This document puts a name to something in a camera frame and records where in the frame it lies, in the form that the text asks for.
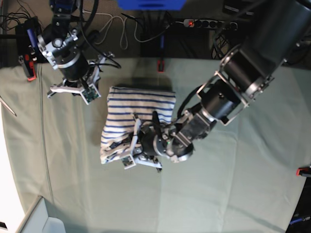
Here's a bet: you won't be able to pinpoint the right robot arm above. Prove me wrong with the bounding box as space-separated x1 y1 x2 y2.
37 0 121 105

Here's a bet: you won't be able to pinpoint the red clamp right edge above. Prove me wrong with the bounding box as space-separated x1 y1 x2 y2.
296 166 311 178

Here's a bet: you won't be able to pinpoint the red clamp left corner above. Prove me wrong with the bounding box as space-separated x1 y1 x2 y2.
18 54 36 82

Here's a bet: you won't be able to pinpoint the white box corner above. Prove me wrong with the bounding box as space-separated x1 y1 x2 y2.
16 195 66 233

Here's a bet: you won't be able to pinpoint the blue striped white t-shirt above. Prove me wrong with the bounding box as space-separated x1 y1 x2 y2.
100 86 176 165

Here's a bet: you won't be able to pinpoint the white looped cable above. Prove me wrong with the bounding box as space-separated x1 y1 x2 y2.
93 13 146 50

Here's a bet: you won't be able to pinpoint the red clamp top centre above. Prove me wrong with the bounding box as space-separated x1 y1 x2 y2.
157 58 165 73

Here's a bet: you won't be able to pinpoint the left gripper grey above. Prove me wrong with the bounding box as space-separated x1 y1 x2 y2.
120 111 162 172

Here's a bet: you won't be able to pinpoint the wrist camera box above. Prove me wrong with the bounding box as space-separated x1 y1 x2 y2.
121 155 136 170
82 83 101 105

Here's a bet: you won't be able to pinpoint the grey-green table cloth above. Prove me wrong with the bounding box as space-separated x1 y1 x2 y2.
0 58 311 233

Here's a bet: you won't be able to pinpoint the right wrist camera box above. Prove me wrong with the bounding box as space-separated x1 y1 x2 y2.
82 83 101 105

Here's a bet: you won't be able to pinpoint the black flat boxes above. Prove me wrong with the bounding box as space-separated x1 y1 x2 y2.
222 0 254 15

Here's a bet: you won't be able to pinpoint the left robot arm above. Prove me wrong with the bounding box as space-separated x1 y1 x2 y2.
120 0 311 170

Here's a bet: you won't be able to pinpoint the white power strip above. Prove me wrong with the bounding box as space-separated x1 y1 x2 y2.
183 19 238 31

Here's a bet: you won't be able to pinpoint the blue plastic block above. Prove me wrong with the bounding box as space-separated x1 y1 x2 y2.
117 0 186 11

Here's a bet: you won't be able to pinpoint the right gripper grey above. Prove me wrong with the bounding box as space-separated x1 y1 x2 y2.
47 53 115 98

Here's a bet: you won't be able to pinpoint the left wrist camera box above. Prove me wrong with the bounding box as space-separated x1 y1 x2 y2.
121 155 136 170

